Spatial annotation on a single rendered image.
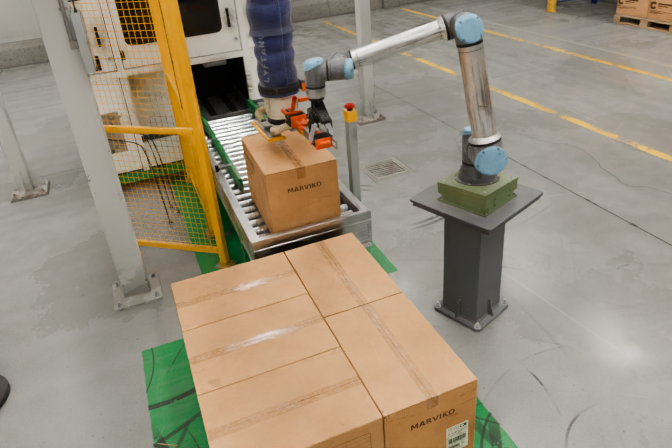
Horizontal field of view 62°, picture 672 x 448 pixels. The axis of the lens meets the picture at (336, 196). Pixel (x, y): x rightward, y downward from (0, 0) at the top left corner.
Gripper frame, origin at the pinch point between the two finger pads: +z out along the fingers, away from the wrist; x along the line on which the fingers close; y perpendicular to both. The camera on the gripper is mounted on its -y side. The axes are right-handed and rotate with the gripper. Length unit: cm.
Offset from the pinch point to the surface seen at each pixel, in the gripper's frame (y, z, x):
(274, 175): 29.4, 26.9, 17.6
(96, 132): 94, 7, 100
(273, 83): 50, -15, 7
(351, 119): 79, 25, -48
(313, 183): 28.9, 36.5, -2.9
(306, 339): -52, 66, 33
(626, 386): -95, 119, -111
